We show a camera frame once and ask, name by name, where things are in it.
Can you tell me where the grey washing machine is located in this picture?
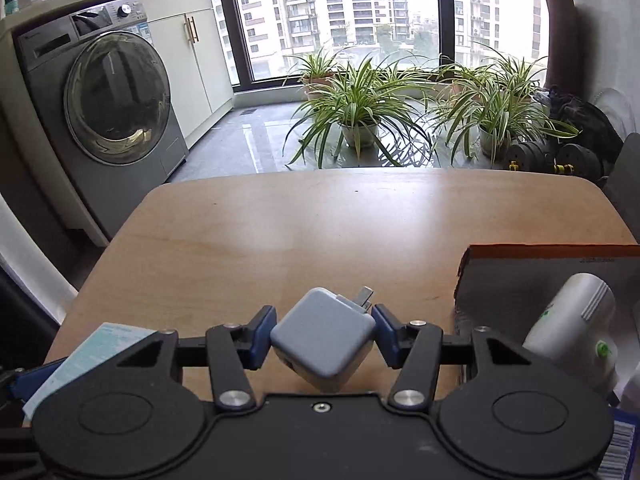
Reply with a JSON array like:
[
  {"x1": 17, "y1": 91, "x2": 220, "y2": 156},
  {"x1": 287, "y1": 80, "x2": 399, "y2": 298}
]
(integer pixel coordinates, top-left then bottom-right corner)
[{"x1": 12, "y1": 0, "x2": 190, "y2": 241}]

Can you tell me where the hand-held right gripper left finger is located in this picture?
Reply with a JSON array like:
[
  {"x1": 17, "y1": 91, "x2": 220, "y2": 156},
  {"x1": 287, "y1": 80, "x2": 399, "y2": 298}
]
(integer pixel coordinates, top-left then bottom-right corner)
[{"x1": 112, "y1": 305, "x2": 278, "y2": 411}]

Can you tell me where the green cardboard box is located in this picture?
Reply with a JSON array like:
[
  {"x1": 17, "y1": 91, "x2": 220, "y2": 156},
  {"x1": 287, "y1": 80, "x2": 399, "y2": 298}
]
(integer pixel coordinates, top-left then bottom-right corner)
[{"x1": 22, "y1": 322, "x2": 158, "y2": 421}]

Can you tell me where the spider plant in terracotta pot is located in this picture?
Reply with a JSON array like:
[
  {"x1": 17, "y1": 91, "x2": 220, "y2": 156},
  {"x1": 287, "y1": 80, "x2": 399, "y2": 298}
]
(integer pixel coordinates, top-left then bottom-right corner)
[
  {"x1": 425, "y1": 55, "x2": 481, "y2": 101},
  {"x1": 285, "y1": 47, "x2": 351, "y2": 101}
]

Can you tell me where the spider plant in white pot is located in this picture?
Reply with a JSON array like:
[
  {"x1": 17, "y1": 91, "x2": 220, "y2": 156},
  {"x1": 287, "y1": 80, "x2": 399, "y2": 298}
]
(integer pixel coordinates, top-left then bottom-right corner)
[
  {"x1": 282, "y1": 55, "x2": 436, "y2": 168},
  {"x1": 427, "y1": 45, "x2": 581, "y2": 166}
]

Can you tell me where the white cabinet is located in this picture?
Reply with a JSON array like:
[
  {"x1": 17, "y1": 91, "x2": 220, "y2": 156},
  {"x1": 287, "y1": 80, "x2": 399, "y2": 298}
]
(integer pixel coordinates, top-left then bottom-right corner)
[{"x1": 0, "y1": 0, "x2": 236, "y2": 248}]

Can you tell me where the dark framed window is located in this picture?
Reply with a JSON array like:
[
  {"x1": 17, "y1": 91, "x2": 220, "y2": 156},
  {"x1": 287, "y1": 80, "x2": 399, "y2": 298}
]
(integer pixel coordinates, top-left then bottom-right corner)
[{"x1": 212, "y1": 0, "x2": 553, "y2": 93}]

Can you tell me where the grey board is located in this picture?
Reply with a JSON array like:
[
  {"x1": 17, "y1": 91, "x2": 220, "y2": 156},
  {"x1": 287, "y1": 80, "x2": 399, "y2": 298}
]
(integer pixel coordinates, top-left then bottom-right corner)
[{"x1": 602, "y1": 132, "x2": 640, "y2": 241}]

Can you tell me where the blue plastic case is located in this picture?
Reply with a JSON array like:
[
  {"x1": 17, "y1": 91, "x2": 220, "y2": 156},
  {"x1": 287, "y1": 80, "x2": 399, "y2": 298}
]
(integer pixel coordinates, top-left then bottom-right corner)
[{"x1": 597, "y1": 405, "x2": 640, "y2": 480}]

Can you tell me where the white charger adapter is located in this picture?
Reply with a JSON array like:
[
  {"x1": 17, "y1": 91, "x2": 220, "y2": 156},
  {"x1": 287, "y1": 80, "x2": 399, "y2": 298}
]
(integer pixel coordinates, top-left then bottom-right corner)
[{"x1": 270, "y1": 286, "x2": 377, "y2": 393}]

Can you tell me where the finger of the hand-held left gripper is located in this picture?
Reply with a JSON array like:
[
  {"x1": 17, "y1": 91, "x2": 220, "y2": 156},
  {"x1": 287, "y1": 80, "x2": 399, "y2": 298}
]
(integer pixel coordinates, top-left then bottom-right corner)
[{"x1": 0, "y1": 361, "x2": 62, "y2": 411}]

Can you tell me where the brown rolled mat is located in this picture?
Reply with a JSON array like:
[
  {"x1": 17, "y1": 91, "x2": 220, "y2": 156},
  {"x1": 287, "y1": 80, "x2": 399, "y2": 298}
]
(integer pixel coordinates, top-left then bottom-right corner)
[{"x1": 545, "y1": 0, "x2": 576, "y2": 91}]

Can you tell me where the white plug-in heater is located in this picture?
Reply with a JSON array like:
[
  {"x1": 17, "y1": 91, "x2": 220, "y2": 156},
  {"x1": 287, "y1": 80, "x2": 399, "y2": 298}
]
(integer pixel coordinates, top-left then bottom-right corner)
[{"x1": 522, "y1": 272, "x2": 618, "y2": 396}]

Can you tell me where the white fan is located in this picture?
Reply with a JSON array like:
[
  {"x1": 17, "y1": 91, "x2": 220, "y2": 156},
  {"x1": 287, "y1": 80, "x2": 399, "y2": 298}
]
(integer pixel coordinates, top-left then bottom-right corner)
[{"x1": 595, "y1": 87, "x2": 636, "y2": 136}]

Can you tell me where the black bag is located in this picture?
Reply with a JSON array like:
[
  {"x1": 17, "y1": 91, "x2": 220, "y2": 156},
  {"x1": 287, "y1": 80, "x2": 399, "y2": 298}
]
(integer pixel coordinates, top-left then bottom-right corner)
[{"x1": 535, "y1": 85, "x2": 623, "y2": 161}]

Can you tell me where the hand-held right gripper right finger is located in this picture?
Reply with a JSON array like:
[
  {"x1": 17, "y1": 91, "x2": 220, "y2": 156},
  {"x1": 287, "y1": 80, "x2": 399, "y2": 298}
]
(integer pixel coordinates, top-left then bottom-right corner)
[{"x1": 371, "y1": 304, "x2": 533, "y2": 413}]

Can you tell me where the orange rimmed cardboard box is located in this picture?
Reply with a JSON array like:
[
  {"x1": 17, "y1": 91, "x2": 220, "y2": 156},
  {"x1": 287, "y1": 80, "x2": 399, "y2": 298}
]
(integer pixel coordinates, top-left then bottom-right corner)
[{"x1": 452, "y1": 244, "x2": 640, "y2": 411}]

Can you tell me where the black dumbbell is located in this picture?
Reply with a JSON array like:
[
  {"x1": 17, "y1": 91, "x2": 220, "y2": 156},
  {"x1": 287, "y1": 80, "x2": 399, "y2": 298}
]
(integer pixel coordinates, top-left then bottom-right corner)
[
  {"x1": 552, "y1": 145, "x2": 603, "y2": 177},
  {"x1": 502, "y1": 140, "x2": 556, "y2": 171}
]

